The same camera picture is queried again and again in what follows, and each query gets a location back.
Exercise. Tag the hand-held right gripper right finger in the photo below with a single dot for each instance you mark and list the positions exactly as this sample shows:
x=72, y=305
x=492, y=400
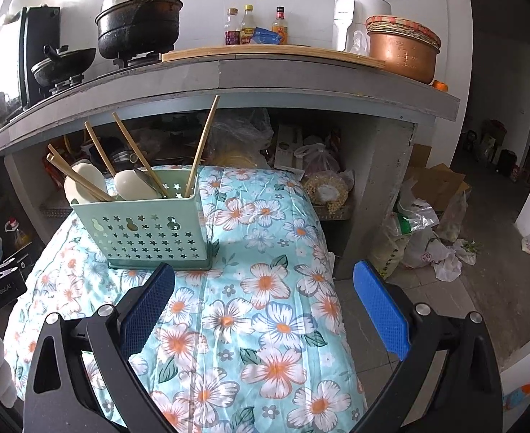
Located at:
x=382, y=311

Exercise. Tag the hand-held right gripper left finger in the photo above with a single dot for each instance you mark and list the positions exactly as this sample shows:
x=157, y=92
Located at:
x=145, y=311

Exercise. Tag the green plastic utensil holder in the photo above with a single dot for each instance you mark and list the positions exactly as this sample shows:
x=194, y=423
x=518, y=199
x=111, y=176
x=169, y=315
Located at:
x=148, y=230

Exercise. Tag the bamboo chopstick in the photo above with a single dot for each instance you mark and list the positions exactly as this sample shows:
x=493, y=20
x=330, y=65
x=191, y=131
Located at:
x=141, y=155
x=73, y=179
x=204, y=140
x=99, y=149
x=78, y=171

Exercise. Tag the white ceramic spoon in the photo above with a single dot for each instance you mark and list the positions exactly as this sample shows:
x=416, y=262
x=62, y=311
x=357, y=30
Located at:
x=80, y=180
x=132, y=185

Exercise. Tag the metal spoon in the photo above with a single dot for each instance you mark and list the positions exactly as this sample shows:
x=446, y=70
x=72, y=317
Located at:
x=152, y=182

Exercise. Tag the yellow oil bottle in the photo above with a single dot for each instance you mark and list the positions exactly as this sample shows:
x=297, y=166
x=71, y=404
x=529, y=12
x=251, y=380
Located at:
x=17, y=234

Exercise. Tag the pile of plastic bags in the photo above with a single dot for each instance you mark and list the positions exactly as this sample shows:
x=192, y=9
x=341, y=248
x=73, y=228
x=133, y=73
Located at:
x=422, y=243

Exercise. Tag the floral blue blanket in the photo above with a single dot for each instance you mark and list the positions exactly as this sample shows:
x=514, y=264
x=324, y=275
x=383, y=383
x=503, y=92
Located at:
x=256, y=302

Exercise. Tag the bag of beans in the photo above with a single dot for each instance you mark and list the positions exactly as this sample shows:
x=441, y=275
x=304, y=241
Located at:
x=328, y=194

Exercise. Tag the cardboard box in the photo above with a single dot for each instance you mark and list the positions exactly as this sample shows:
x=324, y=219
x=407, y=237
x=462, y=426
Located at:
x=436, y=180

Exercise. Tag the pink plastic bag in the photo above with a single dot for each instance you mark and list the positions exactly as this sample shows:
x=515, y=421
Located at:
x=317, y=160

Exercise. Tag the white carton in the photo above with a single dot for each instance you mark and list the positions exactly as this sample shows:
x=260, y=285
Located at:
x=290, y=146

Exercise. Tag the black wok with lid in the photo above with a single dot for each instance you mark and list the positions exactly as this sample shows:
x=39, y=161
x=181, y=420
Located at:
x=64, y=65

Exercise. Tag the black panel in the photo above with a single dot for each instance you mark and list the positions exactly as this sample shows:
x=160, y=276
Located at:
x=39, y=54

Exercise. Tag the small orange object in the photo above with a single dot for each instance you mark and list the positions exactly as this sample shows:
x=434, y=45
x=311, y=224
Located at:
x=440, y=85

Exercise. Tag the gas stove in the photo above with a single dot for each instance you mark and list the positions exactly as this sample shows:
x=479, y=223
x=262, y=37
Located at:
x=125, y=65

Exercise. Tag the concrete kitchen counter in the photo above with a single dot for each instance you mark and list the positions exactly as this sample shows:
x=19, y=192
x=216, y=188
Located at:
x=292, y=81

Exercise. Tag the copper inner pot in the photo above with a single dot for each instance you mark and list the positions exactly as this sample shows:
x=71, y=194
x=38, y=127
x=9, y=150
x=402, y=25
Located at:
x=402, y=56

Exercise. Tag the large black pot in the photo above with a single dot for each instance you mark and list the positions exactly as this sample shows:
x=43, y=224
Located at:
x=139, y=22

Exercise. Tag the wooden cutting board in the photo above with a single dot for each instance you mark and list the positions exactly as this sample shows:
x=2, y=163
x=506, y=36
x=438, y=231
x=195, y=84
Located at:
x=269, y=53

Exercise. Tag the woven trivet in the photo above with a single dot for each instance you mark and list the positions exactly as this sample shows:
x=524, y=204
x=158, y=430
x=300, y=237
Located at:
x=402, y=25

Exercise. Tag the dark sauce bottle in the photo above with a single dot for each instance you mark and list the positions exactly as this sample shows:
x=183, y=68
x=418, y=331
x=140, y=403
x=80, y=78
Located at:
x=232, y=29

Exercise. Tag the white electric appliance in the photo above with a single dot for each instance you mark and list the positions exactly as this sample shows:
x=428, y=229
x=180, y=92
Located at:
x=359, y=13

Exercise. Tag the blue packet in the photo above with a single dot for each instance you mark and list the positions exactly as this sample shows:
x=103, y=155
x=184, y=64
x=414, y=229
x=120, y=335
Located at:
x=265, y=36

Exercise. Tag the red cap sauce bottle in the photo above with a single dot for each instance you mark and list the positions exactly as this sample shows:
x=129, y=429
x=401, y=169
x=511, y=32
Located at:
x=281, y=27

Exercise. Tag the yellow cap sauce bottle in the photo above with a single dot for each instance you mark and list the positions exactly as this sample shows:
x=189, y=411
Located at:
x=247, y=27

